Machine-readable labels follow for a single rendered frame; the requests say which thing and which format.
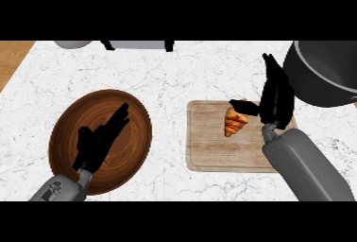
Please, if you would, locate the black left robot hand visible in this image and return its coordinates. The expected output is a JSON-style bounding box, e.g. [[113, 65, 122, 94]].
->
[[70, 102, 132, 174]]

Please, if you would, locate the brown wooden bowl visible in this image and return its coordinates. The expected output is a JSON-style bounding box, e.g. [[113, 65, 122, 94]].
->
[[47, 89, 153, 197]]

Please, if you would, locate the pale wooden cutting board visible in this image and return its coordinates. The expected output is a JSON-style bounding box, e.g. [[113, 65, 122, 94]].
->
[[185, 99, 297, 174]]

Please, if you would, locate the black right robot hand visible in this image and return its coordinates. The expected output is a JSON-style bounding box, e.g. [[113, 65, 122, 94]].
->
[[227, 52, 294, 130]]

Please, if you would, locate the dark grey pot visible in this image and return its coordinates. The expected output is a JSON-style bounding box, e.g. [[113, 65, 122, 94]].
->
[[281, 41, 357, 109]]

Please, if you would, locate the golden brown croissant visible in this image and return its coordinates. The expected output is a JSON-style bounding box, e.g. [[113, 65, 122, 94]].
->
[[222, 97, 250, 138]]

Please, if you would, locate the grey appliance with black legs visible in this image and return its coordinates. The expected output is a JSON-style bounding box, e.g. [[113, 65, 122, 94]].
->
[[98, 41, 175, 53]]

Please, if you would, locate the pale grey round object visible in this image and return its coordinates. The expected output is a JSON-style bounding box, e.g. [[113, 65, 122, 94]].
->
[[52, 41, 94, 50]]

